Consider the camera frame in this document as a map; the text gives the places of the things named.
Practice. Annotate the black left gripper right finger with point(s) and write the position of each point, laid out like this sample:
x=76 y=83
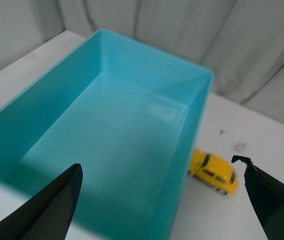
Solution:
x=266 y=195

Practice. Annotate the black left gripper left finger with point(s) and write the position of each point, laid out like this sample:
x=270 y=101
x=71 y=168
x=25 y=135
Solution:
x=48 y=214

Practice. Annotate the yellow beetle toy car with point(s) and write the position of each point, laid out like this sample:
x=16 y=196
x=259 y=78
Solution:
x=214 y=171

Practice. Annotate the teal plastic storage box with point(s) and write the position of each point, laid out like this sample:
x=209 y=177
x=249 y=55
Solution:
x=129 y=114

